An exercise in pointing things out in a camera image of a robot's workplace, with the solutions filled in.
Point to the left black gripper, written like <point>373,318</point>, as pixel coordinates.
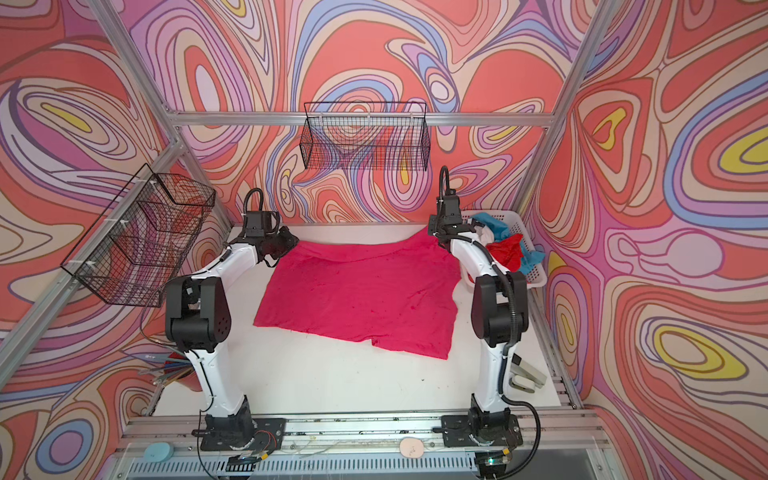
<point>291,239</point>

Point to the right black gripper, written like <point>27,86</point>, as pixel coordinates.
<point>434,230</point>

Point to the magenta pink t shirt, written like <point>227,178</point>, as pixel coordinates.
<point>397,296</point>

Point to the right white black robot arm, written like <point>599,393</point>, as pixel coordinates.
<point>497,316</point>

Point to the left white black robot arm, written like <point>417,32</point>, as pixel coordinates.
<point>199,321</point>

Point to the teal t shirt in basket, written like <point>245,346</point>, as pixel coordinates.
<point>491,229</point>

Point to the red t shirt in basket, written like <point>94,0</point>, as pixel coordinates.
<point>508,252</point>

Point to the white plastic laundry basket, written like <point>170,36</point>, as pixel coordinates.
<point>538,278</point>

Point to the red pencil cup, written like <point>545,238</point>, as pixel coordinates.
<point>164,369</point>

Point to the grey stapler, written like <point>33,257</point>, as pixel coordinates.
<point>524,376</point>

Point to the pink round disc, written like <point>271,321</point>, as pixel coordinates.
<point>411,448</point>

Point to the light blue round disc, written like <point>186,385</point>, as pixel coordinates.
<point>158,452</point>

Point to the black wire basket back wall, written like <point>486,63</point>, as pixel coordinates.
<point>362,135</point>

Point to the black wire basket wall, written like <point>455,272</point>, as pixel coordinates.
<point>362,135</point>
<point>160,214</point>

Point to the black wire basket left wall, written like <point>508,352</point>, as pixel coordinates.
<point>160,214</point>

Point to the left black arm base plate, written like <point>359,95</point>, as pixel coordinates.
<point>264,434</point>

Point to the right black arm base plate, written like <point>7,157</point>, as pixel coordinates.
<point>461,431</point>

